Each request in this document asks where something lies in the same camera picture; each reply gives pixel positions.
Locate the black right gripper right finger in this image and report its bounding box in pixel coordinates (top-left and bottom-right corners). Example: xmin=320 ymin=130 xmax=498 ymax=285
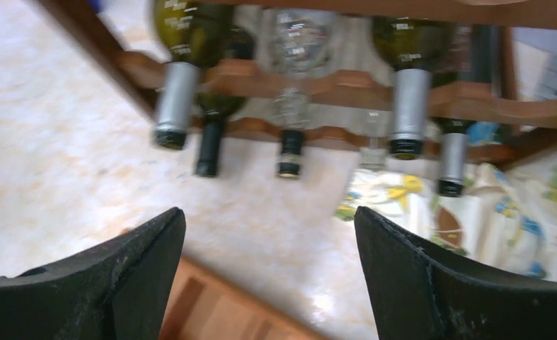
xmin=354 ymin=207 xmax=557 ymax=339

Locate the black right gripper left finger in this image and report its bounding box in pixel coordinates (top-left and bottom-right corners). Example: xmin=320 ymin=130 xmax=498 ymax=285
xmin=0 ymin=208 xmax=186 ymax=339

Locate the square clear glass bottle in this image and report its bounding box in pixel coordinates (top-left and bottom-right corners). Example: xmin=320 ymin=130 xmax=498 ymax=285
xmin=358 ymin=110 xmax=387 ymax=172

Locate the green wine bottle grey capsule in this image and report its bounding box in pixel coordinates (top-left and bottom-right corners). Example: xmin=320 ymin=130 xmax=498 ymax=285
xmin=432 ymin=24 xmax=497 ymax=198

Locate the green wine bottle dark label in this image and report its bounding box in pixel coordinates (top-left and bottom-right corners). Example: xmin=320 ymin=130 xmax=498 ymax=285
xmin=152 ymin=0 xmax=235 ymax=150

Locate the clear whisky bottle black label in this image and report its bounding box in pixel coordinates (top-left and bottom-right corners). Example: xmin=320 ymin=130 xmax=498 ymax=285
xmin=277 ymin=130 xmax=305 ymax=179

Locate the wooden wine rack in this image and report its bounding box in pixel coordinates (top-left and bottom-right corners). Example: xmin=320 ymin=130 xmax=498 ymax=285
xmin=40 ymin=1 xmax=557 ymax=169

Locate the wooden compartment tray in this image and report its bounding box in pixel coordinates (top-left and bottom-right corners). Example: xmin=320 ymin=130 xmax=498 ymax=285
xmin=159 ymin=257 xmax=326 ymax=340

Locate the dinosaur print cloth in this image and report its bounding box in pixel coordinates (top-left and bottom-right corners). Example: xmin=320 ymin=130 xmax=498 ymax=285
xmin=334 ymin=164 xmax=557 ymax=282

